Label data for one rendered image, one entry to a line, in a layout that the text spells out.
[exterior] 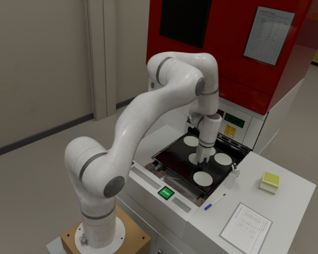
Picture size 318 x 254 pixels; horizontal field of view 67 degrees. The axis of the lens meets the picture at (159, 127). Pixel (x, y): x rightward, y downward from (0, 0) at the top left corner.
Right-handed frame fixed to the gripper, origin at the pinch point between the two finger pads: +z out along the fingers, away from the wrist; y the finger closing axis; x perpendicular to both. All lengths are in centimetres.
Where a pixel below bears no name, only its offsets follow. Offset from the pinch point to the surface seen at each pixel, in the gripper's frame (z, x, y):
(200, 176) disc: 2.0, -0.6, 7.0
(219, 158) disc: 2.0, 13.3, -7.8
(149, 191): -3.9, -28.1, 22.9
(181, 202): -3.6, -14.0, 28.1
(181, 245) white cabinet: 13.9, -12.4, 37.6
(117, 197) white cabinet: 19.0, -43.5, 8.6
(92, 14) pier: -36, -87, -168
